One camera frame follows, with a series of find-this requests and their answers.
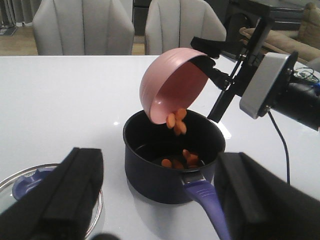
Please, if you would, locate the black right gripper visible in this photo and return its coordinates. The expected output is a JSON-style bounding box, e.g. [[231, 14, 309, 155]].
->
[[190, 16, 273, 123]]

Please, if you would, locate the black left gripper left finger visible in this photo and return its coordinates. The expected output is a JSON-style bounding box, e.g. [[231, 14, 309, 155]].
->
[[0, 147, 104, 240]]

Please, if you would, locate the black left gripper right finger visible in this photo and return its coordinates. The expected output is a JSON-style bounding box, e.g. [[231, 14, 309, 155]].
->
[[214, 152, 320, 240]]

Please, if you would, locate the pink plastic bowl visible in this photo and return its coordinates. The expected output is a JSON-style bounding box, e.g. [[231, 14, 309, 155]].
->
[[139, 47, 215, 125]]

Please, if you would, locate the glass lid purple knob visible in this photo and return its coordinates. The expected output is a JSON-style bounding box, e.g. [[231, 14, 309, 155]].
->
[[0, 163, 104, 240]]

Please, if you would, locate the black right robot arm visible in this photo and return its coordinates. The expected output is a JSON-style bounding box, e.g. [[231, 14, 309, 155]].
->
[[190, 17, 320, 131]]

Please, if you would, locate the right grey upholstered chair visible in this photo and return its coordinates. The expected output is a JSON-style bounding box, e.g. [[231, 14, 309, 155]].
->
[[144, 0, 227, 55]]

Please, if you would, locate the grey upholstered chair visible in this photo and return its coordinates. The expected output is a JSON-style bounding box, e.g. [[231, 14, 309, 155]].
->
[[32, 0, 135, 56], [144, 0, 227, 55]]

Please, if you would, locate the black side table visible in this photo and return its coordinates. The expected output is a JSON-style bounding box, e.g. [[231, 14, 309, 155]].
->
[[224, 0, 305, 43]]

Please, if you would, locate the left grey upholstered chair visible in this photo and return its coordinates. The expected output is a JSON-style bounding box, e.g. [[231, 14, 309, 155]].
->
[[32, 0, 135, 56]]

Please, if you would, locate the grey curtain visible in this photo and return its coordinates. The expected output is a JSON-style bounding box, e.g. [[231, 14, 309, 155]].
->
[[0, 0, 42, 28]]

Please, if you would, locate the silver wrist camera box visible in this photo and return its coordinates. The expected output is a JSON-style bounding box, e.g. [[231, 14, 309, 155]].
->
[[239, 51, 298, 119]]

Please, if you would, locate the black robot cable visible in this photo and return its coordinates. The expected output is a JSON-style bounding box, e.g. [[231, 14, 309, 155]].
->
[[266, 109, 291, 186]]

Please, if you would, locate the dark blue saucepan purple handle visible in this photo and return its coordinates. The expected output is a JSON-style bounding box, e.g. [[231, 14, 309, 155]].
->
[[123, 110, 232, 240]]

